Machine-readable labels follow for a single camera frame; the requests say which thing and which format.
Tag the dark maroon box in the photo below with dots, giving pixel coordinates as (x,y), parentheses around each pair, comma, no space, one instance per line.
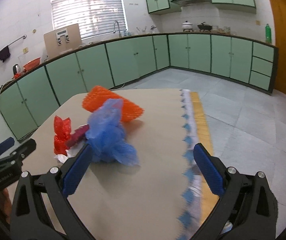
(77,136)

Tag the person's left hand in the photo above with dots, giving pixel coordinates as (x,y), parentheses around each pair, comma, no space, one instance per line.
(5,204)

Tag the black wok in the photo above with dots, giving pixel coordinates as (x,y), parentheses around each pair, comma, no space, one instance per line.
(203,27)

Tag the window with white blinds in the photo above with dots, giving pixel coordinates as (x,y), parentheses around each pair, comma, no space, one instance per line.
(95,17)

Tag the chrome sink faucet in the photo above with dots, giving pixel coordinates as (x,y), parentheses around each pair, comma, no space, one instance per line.
(117,28)

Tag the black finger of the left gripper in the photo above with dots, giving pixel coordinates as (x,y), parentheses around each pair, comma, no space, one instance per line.
(20,153)

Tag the white cooking pot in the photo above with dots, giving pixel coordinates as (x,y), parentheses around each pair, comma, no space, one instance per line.
(187,26)

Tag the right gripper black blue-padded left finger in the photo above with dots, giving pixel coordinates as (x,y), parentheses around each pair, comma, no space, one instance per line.
(30,219)

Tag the wall towel bar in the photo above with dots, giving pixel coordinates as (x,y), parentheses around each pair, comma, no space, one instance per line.
(22,37)

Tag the beige tablecloth with blue trim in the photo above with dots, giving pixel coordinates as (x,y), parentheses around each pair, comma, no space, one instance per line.
(145,201)

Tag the blue plastic bag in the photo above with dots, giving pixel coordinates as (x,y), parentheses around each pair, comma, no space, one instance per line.
(106,135)

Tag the orange foam fruit net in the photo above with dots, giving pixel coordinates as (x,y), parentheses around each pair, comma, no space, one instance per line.
(99,95)

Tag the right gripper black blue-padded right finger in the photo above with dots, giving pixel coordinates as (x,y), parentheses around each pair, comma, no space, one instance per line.
(230,186)

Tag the green plastic bottle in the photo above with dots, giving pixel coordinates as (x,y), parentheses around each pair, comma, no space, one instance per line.
(268,34)

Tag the dark hanging towel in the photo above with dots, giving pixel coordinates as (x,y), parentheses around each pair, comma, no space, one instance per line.
(4,54)

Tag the red plastic basin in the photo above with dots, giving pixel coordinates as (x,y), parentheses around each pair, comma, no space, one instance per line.
(31,64)

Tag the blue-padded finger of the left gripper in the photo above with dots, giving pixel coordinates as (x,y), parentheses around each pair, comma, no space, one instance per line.
(7,144)

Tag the green lower kitchen cabinets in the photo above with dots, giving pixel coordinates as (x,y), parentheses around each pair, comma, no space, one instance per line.
(28,101)

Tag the steel electric kettle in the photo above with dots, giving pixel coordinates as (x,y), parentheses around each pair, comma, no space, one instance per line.
(16,69)

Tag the brown cardboard box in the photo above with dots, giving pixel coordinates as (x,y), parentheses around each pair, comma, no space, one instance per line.
(62,40)

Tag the red crumpled plastic wrapper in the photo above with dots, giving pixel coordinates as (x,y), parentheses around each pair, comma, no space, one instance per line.
(62,130)

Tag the white crumpled plastic bag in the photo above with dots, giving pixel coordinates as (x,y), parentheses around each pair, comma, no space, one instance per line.
(70,153)

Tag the black trash bin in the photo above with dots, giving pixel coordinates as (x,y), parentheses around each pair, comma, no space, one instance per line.
(256,218)

